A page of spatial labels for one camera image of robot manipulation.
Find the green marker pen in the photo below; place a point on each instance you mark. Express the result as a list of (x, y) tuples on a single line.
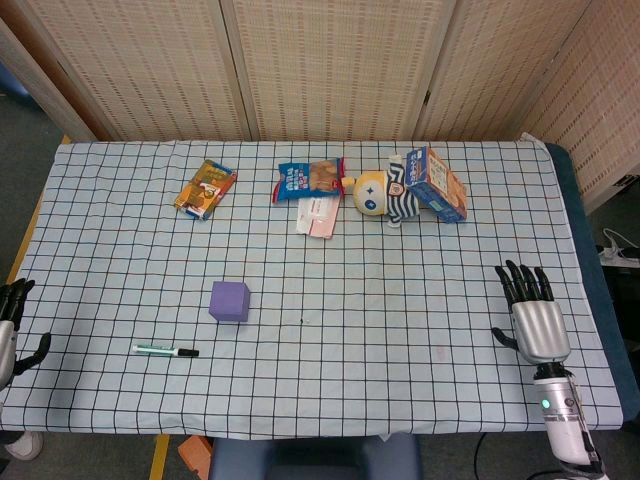
[(166, 351)]

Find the orange box on floor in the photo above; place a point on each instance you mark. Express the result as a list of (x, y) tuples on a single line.
[(196, 450)]

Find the blue snack bag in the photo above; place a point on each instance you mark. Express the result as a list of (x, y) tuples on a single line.
[(309, 180)]

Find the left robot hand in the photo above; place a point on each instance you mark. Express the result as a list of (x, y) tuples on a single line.
[(7, 320)]

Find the woven folding screen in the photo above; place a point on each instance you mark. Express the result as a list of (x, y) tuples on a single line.
[(320, 70)]

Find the purple foam cube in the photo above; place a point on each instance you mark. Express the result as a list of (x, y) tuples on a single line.
[(230, 301)]

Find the blue cracker box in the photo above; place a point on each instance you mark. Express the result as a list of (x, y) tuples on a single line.
[(436, 183)]

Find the pink white paper packet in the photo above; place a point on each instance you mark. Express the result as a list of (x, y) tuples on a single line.
[(317, 216)]

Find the orange snack box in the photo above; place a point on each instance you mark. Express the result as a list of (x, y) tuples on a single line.
[(205, 189)]

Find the checkered tablecloth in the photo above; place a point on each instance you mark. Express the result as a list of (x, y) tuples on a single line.
[(310, 300)]

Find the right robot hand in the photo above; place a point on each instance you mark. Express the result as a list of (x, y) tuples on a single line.
[(540, 320)]

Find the blue chair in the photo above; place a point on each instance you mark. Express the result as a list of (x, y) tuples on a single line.
[(315, 457)]

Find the yellow striped plush doll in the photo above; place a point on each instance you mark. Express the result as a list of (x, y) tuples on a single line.
[(386, 191)]

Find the white shoe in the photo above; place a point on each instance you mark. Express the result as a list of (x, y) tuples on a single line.
[(25, 446)]

